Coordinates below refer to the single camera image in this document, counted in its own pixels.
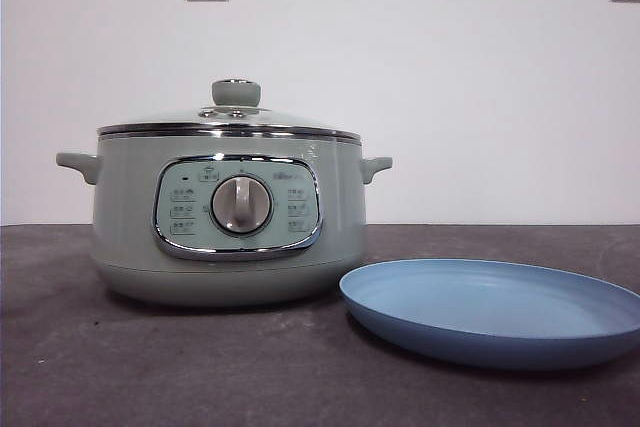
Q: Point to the blue round plate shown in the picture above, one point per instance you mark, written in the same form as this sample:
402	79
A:
480	307

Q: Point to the glass lid with green knob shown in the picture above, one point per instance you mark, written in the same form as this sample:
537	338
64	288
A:
236	92

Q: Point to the pale green electric steamer pot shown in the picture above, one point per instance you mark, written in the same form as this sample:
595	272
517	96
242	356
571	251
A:
130	207

